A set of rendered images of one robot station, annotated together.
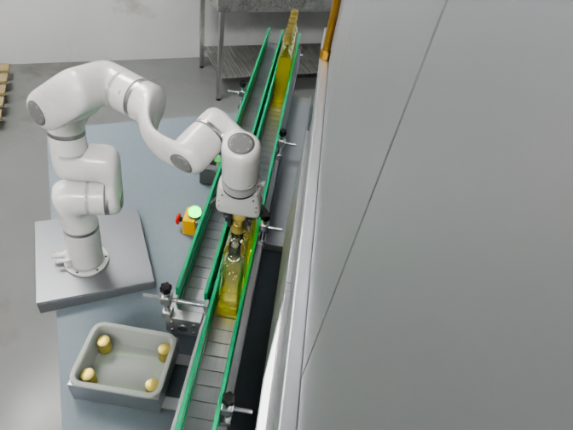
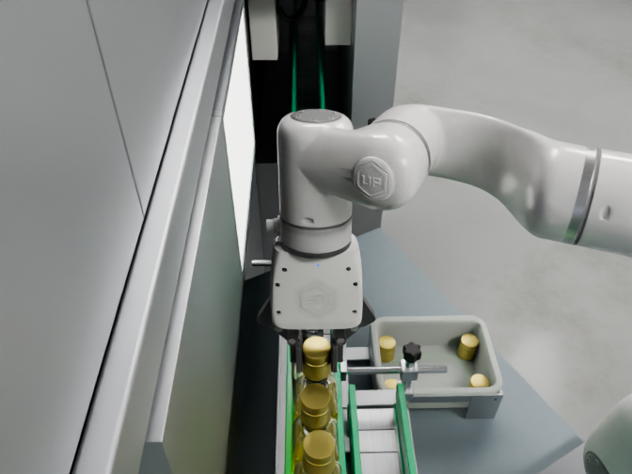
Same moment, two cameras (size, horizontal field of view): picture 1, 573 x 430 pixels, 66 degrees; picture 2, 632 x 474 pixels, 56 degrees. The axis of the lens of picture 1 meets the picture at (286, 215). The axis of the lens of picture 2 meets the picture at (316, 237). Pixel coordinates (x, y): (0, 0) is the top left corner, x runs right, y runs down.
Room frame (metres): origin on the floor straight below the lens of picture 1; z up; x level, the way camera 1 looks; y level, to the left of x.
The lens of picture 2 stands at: (1.15, 0.12, 1.75)
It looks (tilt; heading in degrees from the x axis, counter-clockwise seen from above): 43 degrees down; 181
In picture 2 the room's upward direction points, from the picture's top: straight up
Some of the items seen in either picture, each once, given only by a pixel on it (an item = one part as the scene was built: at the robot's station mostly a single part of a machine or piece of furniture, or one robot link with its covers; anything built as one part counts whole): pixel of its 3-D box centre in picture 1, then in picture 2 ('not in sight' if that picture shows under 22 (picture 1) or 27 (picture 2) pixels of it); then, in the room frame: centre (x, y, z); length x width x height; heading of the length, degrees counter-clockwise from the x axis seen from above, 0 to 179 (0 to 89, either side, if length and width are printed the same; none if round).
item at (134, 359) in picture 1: (127, 364); (431, 365); (0.49, 0.32, 0.80); 0.22 x 0.17 x 0.09; 92
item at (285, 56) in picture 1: (284, 64); not in sight; (1.87, 0.15, 1.02); 0.06 x 0.06 x 0.28; 2
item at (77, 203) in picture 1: (80, 205); not in sight; (0.79, 0.55, 1.03); 0.13 x 0.10 x 0.16; 109
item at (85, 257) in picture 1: (78, 244); not in sight; (0.77, 0.58, 0.87); 0.16 x 0.13 x 0.15; 118
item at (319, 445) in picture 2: not in sight; (319, 453); (0.84, 0.11, 1.14); 0.04 x 0.04 x 0.04
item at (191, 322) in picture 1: (183, 322); (377, 406); (0.61, 0.21, 0.85); 0.09 x 0.04 x 0.07; 92
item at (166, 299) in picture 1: (176, 302); (392, 372); (0.61, 0.23, 0.95); 0.17 x 0.03 x 0.12; 92
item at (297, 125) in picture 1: (290, 164); not in sight; (1.40, 0.03, 0.84); 0.95 x 0.09 x 0.11; 2
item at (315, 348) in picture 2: (238, 223); (316, 357); (0.73, 0.11, 1.15); 0.04 x 0.04 x 0.04
